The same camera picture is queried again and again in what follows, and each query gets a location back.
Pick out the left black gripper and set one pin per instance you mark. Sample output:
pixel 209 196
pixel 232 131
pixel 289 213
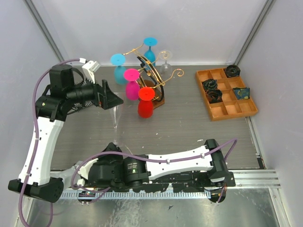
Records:
pixel 109 98

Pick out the black rolled tie rear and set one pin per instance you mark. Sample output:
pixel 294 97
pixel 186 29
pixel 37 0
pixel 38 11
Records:
pixel 232 71

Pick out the blue patterned folded tie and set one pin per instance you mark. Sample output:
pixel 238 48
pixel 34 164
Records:
pixel 242 93

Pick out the red wine glass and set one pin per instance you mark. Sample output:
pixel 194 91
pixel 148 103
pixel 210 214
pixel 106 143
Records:
pixel 145 106

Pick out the blue wine glass rear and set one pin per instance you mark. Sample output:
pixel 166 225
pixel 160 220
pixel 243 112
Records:
pixel 149 54

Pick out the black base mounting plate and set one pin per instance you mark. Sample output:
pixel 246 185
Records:
pixel 192 181

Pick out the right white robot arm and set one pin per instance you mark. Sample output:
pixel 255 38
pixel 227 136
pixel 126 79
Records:
pixel 198 168

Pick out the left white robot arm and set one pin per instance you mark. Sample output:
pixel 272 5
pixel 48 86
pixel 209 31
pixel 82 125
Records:
pixel 35 180

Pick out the dark rolled tie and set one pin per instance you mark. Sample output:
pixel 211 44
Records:
pixel 214 96
pixel 209 84

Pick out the wooden compartment tray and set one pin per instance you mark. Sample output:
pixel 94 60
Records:
pixel 230 107

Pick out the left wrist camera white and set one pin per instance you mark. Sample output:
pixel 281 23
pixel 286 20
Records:
pixel 89 68

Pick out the clear wine glass rear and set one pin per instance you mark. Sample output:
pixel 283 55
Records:
pixel 166 68

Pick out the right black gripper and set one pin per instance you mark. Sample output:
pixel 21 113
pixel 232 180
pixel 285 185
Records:
pixel 111 147

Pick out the dark rolled tie left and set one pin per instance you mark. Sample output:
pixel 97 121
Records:
pixel 209 84

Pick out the pink wine glass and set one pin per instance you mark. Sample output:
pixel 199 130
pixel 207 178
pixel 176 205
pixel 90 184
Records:
pixel 132 87

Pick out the light blue wine glass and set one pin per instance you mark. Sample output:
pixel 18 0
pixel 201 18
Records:
pixel 118 60

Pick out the gold wire wine glass rack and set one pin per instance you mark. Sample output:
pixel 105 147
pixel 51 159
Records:
pixel 150 75

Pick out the white slotted cable duct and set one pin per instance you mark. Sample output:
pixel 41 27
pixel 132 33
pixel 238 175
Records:
pixel 168 194

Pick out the dark rolled tie right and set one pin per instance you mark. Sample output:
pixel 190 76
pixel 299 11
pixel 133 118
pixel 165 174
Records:
pixel 214 96

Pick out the clear wine glass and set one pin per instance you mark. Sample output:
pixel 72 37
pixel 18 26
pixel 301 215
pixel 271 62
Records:
pixel 166 68
pixel 116 113

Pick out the clear wine glass front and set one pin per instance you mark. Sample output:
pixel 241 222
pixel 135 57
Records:
pixel 116 113

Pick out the striped black white cloth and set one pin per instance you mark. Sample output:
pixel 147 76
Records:
pixel 82 104

